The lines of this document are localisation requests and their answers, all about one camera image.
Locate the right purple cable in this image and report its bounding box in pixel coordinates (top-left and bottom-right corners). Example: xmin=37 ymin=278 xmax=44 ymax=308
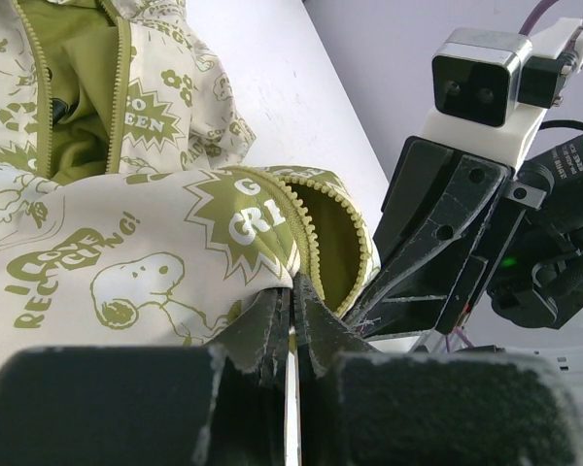
xmin=518 ymin=0 xmax=560 ymax=36

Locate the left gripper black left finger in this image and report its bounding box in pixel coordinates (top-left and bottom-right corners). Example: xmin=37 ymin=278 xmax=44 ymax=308
xmin=0 ymin=288 xmax=292 ymax=465

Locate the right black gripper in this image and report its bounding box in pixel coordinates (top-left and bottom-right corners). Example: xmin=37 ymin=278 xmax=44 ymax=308
xmin=345 ymin=133 xmax=583 ymax=338

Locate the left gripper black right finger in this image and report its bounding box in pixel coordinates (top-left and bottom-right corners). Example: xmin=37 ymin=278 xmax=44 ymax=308
xmin=292 ymin=274 xmax=583 ymax=465

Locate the cream green-printed hooded jacket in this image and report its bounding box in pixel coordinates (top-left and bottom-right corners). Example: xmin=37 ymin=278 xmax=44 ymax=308
xmin=0 ymin=1 xmax=380 ymax=360

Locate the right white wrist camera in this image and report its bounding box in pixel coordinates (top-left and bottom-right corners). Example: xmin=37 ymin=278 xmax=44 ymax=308
xmin=421 ymin=17 xmax=583 ymax=170

